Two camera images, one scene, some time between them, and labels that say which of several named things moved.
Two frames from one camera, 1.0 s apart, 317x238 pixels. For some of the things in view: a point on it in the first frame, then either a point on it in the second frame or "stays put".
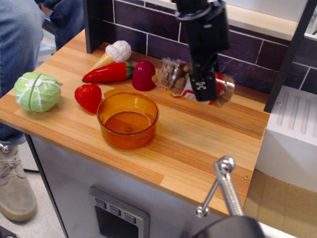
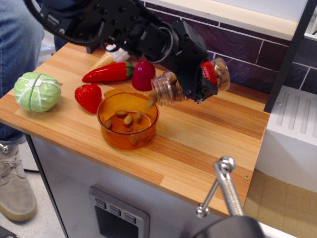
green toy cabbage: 36,92 stays put
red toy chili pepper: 120,71 stays put
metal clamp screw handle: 224,166 stays put
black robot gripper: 207,31 -> 187,61
